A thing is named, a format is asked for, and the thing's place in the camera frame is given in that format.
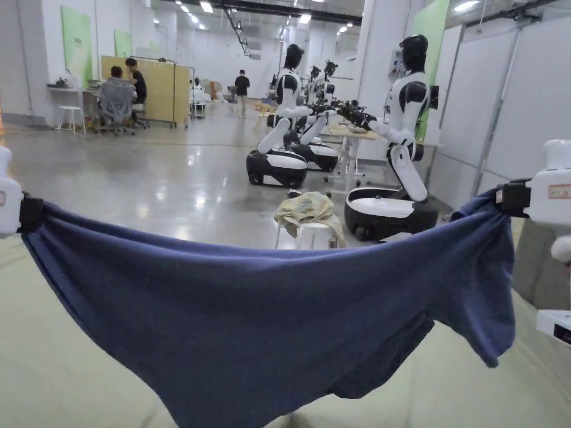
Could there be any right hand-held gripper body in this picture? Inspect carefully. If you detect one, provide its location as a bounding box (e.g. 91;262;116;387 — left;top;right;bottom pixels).
501;139;571;223

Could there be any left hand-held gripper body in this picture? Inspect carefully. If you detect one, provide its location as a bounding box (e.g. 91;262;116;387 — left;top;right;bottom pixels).
0;146;46;238

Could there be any dark blue shirt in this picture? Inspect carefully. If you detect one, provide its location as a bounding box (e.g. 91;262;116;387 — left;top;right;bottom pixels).
21;187;519;428

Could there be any person's right hand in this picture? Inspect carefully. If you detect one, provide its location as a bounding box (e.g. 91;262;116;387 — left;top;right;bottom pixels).
550;236;571;265

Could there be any white square stool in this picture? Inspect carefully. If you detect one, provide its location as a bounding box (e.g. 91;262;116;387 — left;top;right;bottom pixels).
55;105;88;135

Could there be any white table with clutter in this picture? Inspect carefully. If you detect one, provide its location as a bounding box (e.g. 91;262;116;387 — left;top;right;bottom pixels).
46;73;104;131

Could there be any white box device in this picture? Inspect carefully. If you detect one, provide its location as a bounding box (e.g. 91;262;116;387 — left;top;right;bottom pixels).
536;309;571;345

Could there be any grey office chair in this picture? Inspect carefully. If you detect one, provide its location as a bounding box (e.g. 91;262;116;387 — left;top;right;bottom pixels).
95;82;137;137

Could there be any white and black humanoid robot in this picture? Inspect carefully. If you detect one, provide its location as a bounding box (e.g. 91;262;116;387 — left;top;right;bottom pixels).
343;34;441;242
289;59;341;173
246;43;309;188

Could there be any bed with pale green sheet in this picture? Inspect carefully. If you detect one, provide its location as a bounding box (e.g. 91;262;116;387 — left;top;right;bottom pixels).
0;218;571;428

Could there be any white-legged wooden table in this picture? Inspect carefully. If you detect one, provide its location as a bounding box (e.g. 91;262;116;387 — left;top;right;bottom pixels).
325;124;390;189

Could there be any white round stool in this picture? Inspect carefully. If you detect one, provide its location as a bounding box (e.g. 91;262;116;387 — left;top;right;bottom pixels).
274;221;346;250

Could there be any crumpled yellowish cloth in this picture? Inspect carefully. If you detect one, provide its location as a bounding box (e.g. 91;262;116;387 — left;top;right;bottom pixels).
273;191;347;249

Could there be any yellow chair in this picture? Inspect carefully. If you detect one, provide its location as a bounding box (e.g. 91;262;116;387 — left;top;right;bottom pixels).
253;101;276;133

